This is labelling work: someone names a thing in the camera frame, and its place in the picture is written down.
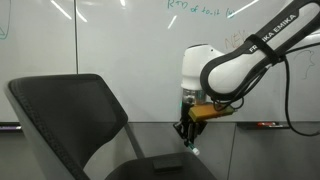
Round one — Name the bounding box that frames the short black marker tray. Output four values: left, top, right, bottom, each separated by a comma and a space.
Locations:
0, 122, 22, 132

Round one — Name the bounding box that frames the red whiteboard marker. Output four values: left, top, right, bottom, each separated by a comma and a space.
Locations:
256, 121, 281, 127

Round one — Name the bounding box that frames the whiteboard panel with green scribble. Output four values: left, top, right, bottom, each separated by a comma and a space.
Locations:
0, 0, 78, 123

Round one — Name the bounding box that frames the yellowish wrist camera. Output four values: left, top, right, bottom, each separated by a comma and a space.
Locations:
187, 103, 235, 122

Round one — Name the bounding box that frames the black chair seat cushion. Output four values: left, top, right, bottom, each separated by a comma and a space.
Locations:
104, 151, 218, 180

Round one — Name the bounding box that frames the large whiteboard panel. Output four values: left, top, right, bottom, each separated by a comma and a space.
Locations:
75, 0, 320, 123

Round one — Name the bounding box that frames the black whiteboard eraser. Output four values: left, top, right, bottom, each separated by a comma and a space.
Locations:
152, 158, 184, 173

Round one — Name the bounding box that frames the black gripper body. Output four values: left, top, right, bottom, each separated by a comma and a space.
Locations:
179, 99, 208, 135

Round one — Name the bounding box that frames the green whiteboard marker white cap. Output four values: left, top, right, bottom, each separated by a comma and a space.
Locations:
184, 139, 201, 157

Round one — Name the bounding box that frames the black office chair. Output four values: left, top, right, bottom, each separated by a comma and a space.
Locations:
2, 73, 146, 180

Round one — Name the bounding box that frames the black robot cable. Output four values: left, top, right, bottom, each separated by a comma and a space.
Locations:
211, 41, 320, 138

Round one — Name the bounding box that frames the black velcro strap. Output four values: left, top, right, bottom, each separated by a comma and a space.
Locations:
245, 33, 285, 66

